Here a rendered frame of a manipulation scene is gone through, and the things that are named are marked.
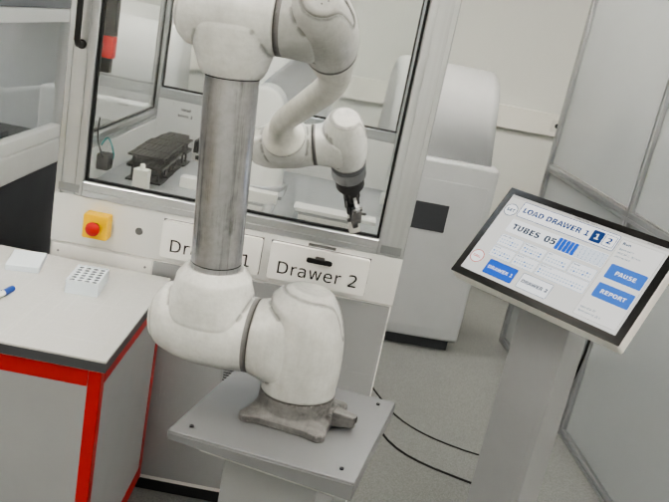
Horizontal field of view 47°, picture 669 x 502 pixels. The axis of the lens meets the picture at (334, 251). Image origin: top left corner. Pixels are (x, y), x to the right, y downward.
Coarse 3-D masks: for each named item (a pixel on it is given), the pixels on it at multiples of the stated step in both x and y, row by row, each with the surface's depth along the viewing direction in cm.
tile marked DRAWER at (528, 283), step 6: (522, 276) 207; (528, 276) 206; (522, 282) 206; (528, 282) 205; (534, 282) 204; (540, 282) 204; (546, 282) 203; (522, 288) 205; (528, 288) 204; (534, 288) 203; (540, 288) 203; (546, 288) 202; (552, 288) 201; (534, 294) 202; (540, 294) 202; (546, 294) 201
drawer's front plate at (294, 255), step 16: (272, 256) 224; (288, 256) 224; (304, 256) 223; (320, 256) 223; (336, 256) 223; (352, 256) 224; (272, 272) 225; (288, 272) 225; (320, 272) 225; (336, 272) 224; (352, 272) 224; (336, 288) 226; (352, 288) 225
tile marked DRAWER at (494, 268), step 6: (492, 264) 213; (498, 264) 212; (504, 264) 212; (486, 270) 213; (492, 270) 212; (498, 270) 211; (504, 270) 211; (510, 270) 210; (516, 270) 209; (492, 276) 211; (498, 276) 210; (504, 276) 209; (510, 276) 209; (510, 282) 208
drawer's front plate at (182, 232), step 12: (168, 228) 223; (180, 228) 223; (192, 228) 223; (168, 240) 224; (180, 240) 224; (252, 240) 223; (168, 252) 225; (180, 252) 225; (252, 252) 224; (252, 264) 225
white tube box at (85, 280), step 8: (80, 264) 213; (72, 272) 207; (80, 272) 209; (88, 272) 209; (96, 272) 211; (104, 272) 212; (72, 280) 202; (80, 280) 204; (88, 280) 204; (96, 280) 206; (104, 280) 209; (72, 288) 202; (80, 288) 202; (88, 288) 202; (96, 288) 203; (96, 296) 203
